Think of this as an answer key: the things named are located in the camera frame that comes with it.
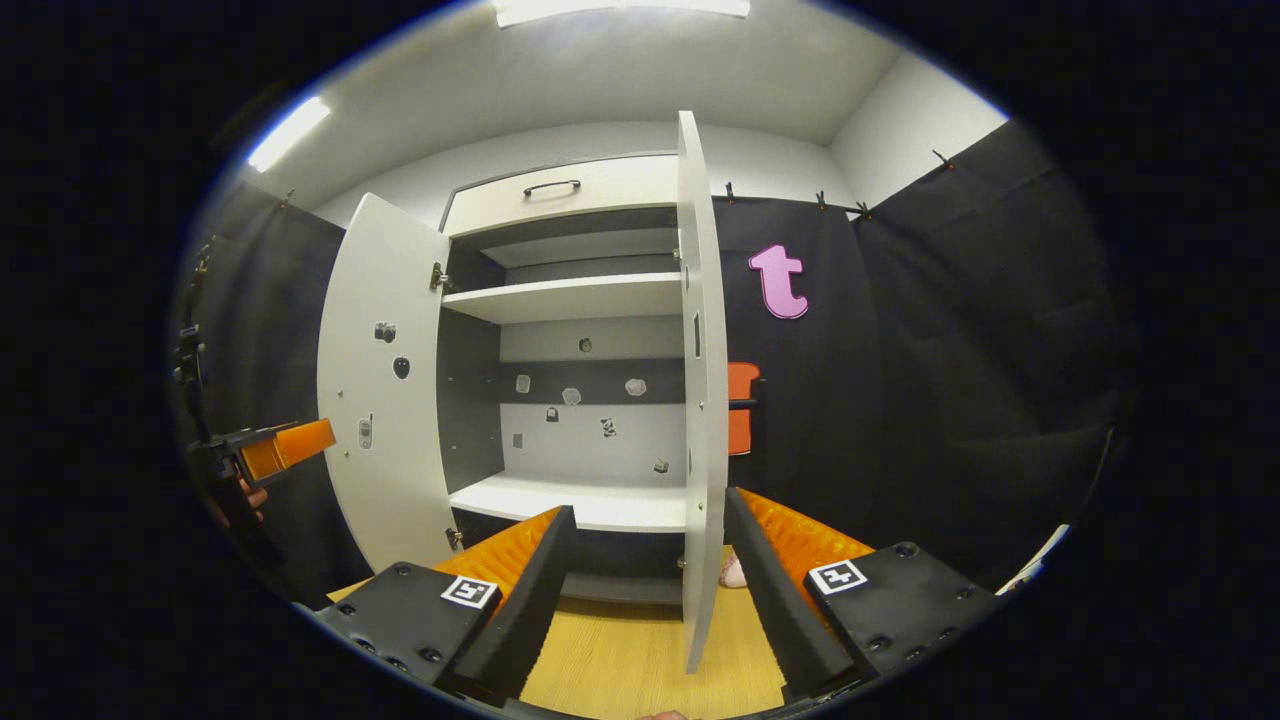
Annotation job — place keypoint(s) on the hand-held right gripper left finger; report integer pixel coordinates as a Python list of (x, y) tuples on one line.
[(530, 615)]

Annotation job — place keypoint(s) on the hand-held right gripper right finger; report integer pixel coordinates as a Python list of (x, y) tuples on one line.
[(775, 605)]

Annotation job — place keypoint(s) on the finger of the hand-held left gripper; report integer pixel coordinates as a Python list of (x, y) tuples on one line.
[(290, 448)]

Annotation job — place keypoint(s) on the white double-door shoe cabinet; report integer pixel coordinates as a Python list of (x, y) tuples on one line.
[(580, 297)]

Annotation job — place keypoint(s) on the pink white plush toy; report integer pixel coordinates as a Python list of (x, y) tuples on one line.
[(733, 572)]

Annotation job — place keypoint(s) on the narrow ceiling light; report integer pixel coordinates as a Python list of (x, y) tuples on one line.
[(288, 133)]

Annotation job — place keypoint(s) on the long wide ceiling light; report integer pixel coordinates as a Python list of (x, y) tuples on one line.
[(620, 10)]

